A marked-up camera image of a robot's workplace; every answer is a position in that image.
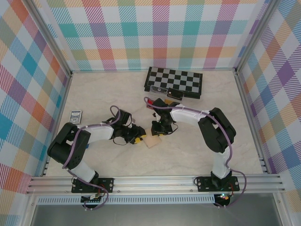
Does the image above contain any clear acrylic card box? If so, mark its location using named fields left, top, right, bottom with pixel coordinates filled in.
left=145, top=84, right=184, bottom=110

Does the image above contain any blue playing card deck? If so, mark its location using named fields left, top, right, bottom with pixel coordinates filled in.
left=68, top=110, right=83, bottom=124

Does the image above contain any black grey folding chessboard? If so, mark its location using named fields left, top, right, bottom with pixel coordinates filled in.
left=143, top=66, right=203, bottom=99

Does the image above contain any grey metal panel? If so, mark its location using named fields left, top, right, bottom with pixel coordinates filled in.
left=30, top=204, right=283, bottom=226

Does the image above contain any thin black left camera cable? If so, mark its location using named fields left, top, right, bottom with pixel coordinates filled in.
left=112, top=137, right=129, bottom=147

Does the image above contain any thin black camera cable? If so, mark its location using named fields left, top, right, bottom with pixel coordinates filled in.
left=169, top=122, right=180, bottom=136
left=112, top=137, right=129, bottom=147

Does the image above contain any thin black right camera cable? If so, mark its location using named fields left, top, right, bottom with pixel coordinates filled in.
left=169, top=122, right=180, bottom=136

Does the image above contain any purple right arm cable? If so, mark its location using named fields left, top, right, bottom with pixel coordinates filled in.
left=143, top=96, right=247, bottom=209

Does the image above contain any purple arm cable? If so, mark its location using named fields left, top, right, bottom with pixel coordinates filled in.
left=143, top=96, right=247, bottom=209
left=62, top=105, right=123, bottom=210

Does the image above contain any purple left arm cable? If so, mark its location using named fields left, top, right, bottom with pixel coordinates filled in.
left=62, top=105, right=123, bottom=210

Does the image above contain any aluminium mounting rail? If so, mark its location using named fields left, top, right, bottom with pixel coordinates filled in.
left=26, top=176, right=284, bottom=195

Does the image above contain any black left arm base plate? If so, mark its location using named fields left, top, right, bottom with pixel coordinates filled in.
left=71, top=178, right=115, bottom=194

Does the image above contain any slotted grey cable duct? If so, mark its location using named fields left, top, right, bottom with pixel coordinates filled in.
left=37, top=197, right=216, bottom=205

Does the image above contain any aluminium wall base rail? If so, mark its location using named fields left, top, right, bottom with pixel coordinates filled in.
left=70, top=67, right=238, bottom=74

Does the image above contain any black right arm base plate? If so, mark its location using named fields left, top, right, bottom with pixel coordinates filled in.
left=194, top=175, right=240, bottom=193

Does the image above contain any aluminium side rail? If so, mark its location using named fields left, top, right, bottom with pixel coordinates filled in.
left=234, top=72, right=270, bottom=175
left=41, top=73, right=73, bottom=177

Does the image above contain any aluminium frame post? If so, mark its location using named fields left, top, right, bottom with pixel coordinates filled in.
left=27, top=0, right=73, bottom=78
left=234, top=0, right=284, bottom=76

